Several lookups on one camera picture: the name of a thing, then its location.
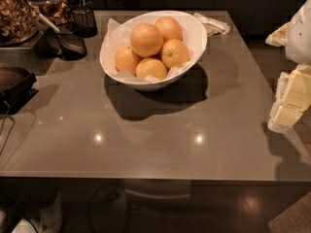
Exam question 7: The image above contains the large glass snack jar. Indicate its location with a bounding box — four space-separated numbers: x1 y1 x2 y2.
0 0 38 47

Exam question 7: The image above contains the steel counter stand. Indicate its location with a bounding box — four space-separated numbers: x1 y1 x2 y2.
0 26 60 76

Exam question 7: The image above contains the dark tray device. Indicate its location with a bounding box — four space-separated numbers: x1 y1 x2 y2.
0 67 38 115

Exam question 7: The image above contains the thin black cable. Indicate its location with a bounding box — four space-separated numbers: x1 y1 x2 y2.
0 100 16 156

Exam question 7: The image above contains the black mesh cup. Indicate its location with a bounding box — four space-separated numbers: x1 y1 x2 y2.
72 5 97 38

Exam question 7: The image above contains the right orange with stem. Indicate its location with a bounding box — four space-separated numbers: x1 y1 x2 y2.
161 39 190 69

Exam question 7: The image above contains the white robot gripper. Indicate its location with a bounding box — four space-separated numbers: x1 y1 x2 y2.
265 0 311 134

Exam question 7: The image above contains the small glass snack jar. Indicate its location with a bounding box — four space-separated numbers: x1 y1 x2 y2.
27 0 71 25

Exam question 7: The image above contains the white paper bowl liner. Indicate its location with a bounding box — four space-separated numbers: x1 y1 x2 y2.
100 15 198 90

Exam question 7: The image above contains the folded white napkin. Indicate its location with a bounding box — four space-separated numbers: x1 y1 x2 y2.
194 13 230 37

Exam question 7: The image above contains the white ceramic bowl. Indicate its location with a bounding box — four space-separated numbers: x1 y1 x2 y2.
99 11 207 91

